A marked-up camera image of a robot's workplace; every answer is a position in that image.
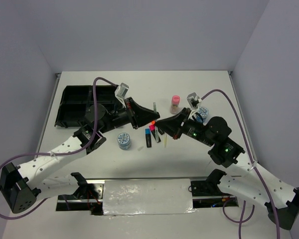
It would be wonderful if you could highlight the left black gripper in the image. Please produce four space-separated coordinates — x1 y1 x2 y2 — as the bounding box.
99 97 159 134

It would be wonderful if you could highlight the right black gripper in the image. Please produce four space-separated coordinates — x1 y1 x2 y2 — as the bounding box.
154 107 214 146

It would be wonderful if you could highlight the yellow slim pen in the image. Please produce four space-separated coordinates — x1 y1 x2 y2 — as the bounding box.
164 134 167 148

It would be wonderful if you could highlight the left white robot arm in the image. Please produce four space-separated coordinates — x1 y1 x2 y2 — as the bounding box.
0 97 160 214

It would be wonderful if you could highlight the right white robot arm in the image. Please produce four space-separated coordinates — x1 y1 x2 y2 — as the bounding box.
155 108 299 230

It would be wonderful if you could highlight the pink capped small bottle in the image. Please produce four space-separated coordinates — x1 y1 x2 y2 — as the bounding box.
170 95 180 115

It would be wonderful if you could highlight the pink highlighter marker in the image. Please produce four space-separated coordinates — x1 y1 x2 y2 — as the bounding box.
149 124 161 143

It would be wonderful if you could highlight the blue highlighter marker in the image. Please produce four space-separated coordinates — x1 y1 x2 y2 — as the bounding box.
145 128 151 148

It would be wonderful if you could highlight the blue patterned round tin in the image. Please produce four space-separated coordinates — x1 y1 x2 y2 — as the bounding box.
117 132 132 150

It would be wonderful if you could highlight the black compartment organizer tray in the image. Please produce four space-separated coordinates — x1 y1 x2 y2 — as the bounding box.
54 85 123 128

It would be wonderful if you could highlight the silver foil covered panel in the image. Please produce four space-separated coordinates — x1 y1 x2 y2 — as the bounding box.
103 179 195 216

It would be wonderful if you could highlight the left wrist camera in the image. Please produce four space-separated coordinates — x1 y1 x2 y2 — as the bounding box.
115 83 129 100

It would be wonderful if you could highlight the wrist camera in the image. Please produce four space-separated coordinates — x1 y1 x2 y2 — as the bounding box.
186 92 202 110
115 83 129 100

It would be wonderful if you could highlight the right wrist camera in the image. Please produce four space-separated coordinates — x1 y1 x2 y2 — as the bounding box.
186 92 202 110

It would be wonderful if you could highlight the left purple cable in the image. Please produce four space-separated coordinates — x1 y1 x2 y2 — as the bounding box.
0 77 120 221

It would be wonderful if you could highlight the purple cable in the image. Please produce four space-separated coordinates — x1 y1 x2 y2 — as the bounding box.
200 89 281 239
0 77 120 221

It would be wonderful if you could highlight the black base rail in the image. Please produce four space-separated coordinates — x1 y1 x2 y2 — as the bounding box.
56 178 238 216

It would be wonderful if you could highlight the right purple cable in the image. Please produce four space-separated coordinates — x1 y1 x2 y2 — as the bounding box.
200 89 281 239

